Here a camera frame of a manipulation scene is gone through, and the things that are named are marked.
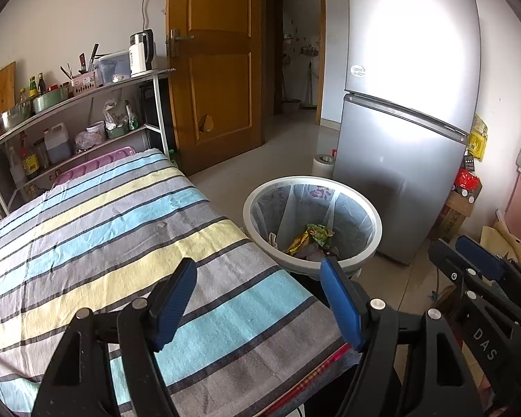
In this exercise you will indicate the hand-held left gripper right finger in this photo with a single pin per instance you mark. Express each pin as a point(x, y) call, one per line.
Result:
point(341, 304)

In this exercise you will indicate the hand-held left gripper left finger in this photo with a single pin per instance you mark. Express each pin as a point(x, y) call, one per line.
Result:
point(173, 304)

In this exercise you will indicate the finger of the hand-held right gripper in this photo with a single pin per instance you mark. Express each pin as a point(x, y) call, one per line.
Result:
point(482, 256)
point(456, 267)

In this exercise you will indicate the gold snack wrapper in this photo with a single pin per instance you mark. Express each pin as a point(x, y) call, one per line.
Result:
point(297, 243)

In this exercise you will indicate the white trash bin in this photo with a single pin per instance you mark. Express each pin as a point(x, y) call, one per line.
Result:
point(351, 213)

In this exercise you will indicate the yellow cloth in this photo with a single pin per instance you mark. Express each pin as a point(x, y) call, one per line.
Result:
point(510, 241)

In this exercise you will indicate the brown cardboard box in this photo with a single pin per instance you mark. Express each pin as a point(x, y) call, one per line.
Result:
point(453, 221)

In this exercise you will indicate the red plaid undercloth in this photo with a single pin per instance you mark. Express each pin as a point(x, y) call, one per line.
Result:
point(312, 375)

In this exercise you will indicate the red packets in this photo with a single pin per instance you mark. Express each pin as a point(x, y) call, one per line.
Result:
point(466, 180)

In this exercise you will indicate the striped tablecloth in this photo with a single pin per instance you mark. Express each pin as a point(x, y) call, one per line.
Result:
point(113, 234)

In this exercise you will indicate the silver refrigerator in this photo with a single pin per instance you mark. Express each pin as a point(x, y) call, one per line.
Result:
point(395, 182)

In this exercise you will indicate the yellow hanging packets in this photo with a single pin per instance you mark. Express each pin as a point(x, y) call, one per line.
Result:
point(477, 139)

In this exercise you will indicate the paper towel roll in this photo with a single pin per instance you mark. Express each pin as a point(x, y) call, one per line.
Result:
point(322, 167)

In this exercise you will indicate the pink plastic box lid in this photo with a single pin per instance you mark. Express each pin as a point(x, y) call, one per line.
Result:
point(95, 163)

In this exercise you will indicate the green bowl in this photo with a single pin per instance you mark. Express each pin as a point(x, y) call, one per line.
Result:
point(117, 132)

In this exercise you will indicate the wooden door ornament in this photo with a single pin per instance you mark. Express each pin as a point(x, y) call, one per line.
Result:
point(206, 124)

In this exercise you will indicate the knotted clear plastic bag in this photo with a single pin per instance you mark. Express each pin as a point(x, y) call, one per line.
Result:
point(84, 141)

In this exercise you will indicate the white plastic tub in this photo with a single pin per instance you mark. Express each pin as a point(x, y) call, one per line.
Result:
point(96, 132)

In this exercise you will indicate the green pouch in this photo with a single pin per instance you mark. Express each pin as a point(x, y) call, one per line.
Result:
point(132, 117)

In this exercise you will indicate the metal kitchen shelf rack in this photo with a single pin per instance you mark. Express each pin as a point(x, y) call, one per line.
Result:
point(158, 108)

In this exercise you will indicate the plastic oil jug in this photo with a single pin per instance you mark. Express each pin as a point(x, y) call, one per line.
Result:
point(57, 145)

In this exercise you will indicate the crumpled white plastic bag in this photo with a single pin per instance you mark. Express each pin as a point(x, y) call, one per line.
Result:
point(115, 113)

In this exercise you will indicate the glass jar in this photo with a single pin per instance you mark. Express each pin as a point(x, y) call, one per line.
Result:
point(41, 154)

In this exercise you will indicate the red cap sauce bottle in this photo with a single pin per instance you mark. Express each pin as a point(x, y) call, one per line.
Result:
point(29, 163)

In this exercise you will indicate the white plastic bottle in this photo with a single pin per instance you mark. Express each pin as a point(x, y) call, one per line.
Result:
point(15, 169)

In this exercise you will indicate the wooden door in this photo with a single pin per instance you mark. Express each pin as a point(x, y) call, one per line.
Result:
point(217, 95)

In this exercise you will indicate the mop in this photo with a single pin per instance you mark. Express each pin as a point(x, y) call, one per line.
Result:
point(309, 91)

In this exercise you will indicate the pink utensil holder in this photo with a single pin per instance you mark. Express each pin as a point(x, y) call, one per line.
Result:
point(84, 83)

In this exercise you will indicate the pale green pot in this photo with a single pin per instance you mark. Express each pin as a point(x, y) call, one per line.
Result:
point(50, 100)

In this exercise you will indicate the clear plastic storage box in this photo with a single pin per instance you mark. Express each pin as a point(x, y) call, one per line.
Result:
point(113, 67)

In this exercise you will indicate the steel mixing basin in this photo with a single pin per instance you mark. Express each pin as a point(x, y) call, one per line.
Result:
point(13, 117)

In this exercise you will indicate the white electric kettle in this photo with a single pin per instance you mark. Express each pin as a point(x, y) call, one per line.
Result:
point(138, 58)

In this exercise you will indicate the dark chopsticks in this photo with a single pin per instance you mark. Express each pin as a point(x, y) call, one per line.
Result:
point(66, 72)

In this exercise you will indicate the dark sauce bottle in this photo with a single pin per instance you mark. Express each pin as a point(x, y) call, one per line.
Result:
point(42, 84)

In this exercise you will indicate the small seasoning bottle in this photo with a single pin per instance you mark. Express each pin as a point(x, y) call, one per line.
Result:
point(23, 95)

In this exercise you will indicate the yellow cap sauce bottle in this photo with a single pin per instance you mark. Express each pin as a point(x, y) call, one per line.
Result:
point(33, 87)

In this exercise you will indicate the wooden door frame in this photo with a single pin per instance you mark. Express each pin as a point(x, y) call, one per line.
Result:
point(321, 52)

